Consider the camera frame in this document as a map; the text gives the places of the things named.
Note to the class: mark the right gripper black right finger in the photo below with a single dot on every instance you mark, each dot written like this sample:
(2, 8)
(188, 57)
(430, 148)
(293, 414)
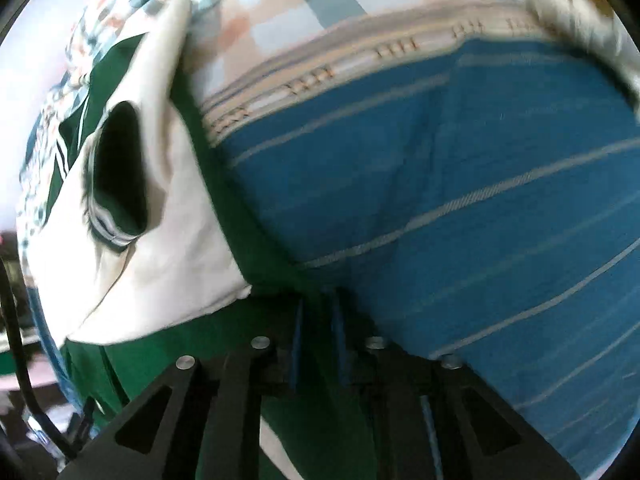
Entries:
(434, 419)

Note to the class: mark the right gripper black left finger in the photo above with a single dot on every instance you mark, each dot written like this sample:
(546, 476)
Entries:
(191, 396)

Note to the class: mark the green white varsity jacket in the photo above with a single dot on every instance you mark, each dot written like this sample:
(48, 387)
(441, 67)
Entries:
(148, 251)

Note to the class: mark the blue striped plaid bedsheet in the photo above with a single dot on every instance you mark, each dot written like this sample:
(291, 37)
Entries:
(472, 178)

